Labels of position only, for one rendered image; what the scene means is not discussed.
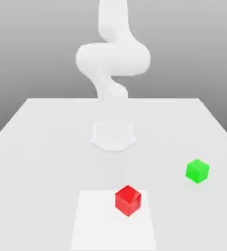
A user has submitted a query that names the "small green cube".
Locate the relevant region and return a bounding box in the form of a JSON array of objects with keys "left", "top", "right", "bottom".
[{"left": 185, "top": 158, "right": 210, "bottom": 184}]

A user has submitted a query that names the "small red cube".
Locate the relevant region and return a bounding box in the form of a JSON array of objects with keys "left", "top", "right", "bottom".
[{"left": 114, "top": 184, "right": 142, "bottom": 218}]

